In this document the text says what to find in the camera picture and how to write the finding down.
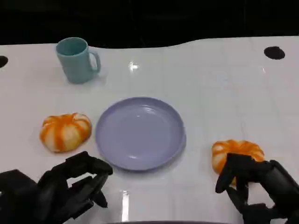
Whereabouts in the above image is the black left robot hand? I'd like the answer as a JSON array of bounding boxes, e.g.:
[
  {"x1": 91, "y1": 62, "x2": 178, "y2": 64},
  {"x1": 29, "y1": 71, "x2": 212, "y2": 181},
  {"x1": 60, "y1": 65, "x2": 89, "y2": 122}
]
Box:
[{"x1": 35, "y1": 151, "x2": 114, "y2": 224}]

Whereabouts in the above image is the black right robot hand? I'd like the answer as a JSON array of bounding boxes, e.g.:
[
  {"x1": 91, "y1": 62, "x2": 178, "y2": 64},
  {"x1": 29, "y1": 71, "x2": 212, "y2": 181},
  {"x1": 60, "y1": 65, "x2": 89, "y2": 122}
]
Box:
[{"x1": 215, "y1": 153, "x2": 299, "y2": 224}]

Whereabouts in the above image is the pale green mug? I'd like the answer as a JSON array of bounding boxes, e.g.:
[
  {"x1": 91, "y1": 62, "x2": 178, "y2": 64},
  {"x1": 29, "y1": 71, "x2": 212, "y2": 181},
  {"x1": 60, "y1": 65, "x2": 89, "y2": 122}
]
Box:
[{"x1": 55, "y1": 37, "x2": 101, "y2": 84}]

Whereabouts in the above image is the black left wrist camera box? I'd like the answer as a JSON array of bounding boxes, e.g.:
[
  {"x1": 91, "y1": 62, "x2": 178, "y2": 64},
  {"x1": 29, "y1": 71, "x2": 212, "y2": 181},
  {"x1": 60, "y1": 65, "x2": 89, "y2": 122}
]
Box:
[{"x1": 0, "y1": 169, "x2": 39, "y2": 224}]

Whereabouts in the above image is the orange and white bread roll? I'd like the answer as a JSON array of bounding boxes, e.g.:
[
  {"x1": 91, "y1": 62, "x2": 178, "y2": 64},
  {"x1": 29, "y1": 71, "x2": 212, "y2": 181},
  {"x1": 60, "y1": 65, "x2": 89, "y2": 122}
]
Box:
[
  {"x1": 39, "y1": 112, "x2": 92, "y2": 154},
  {"x1": 211, "y1": 139, "x2": 265, "y2": 187}
]

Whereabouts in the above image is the lilac plate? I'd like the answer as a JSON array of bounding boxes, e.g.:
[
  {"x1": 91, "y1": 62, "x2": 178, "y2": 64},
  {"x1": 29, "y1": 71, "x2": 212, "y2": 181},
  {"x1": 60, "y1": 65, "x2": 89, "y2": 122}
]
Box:
[{"x1": 95, "y1": 97, "x2": 187, "y2": 172}]

